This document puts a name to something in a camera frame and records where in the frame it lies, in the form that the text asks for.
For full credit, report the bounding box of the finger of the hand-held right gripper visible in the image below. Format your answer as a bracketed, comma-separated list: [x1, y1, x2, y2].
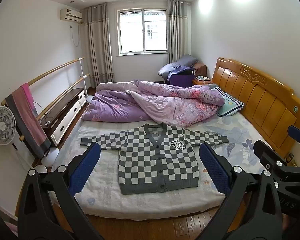
[287, 125, 300, 155]
[253, 140, 290, 178]

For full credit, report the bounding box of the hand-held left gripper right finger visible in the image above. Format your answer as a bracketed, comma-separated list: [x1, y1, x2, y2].
[199, 142, 285, 240]

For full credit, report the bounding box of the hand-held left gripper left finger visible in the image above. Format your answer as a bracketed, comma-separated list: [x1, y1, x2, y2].
[17, 142, 108, 240]

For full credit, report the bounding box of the grey white checkered cardigan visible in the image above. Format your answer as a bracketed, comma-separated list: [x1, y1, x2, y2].
[80, 124, 228, 195]

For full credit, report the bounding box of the blue floral bed sheet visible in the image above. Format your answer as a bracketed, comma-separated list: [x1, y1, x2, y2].
[185, 112, 287, 193]

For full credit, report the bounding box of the white fleece mattress pad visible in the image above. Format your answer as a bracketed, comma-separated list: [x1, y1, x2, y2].
[51, 121, 228, 221]

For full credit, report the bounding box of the white round appliance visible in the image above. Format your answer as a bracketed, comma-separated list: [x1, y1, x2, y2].
[41, 147, 59, 167]

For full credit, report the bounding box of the wooden bed headboard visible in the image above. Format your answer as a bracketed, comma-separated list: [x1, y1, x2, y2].
[211, 57, 300, 155]

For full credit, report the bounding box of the white dark-topped media cabinet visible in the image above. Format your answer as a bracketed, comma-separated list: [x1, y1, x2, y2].
[40, 88, 87, 146]

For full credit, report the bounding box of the light blue pillow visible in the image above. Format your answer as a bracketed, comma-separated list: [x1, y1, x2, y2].
[210, 86, 245, 117]

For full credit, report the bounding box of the grey pink striped towel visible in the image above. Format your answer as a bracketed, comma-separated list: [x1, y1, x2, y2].
[5, 83, 52, 158]

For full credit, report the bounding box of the purple floral quilt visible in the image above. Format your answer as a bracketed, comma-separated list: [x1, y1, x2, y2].
[82, 80, 225, 128]

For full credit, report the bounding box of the wooden nightstand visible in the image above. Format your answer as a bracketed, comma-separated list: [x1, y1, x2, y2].
[192, 76, 212, 86]

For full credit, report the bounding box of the white standing fan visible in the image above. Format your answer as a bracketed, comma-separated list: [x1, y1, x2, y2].
[0, 106, 33, 172]

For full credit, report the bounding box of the dark purple cloth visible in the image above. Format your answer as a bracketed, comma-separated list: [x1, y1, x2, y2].
[167, 66, 196, 86]

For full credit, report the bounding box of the brown chair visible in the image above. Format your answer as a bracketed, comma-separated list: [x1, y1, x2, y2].
[192, 61, 207, 77]

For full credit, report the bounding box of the grey beige striped curtain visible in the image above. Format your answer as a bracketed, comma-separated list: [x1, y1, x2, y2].
[167, 0, 190, 63]
[84, 3, 114, 87]

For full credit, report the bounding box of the window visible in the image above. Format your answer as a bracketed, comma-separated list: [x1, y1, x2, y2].
[117, 9, 168, 55]

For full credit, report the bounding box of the white air conditioner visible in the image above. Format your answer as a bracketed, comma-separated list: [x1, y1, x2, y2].
[60, 8, 83, 22]

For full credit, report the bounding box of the wooden barre rail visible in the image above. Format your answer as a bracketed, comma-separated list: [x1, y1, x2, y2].
[1, 57, 85, 106]
[19, 73, 90, 141]

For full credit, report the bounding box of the white barre post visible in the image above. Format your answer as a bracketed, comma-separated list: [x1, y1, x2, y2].
[78, 59, 88, 99]

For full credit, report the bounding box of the white air conditioner cable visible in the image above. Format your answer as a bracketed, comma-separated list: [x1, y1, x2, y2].
[69, 25, 80, 47]

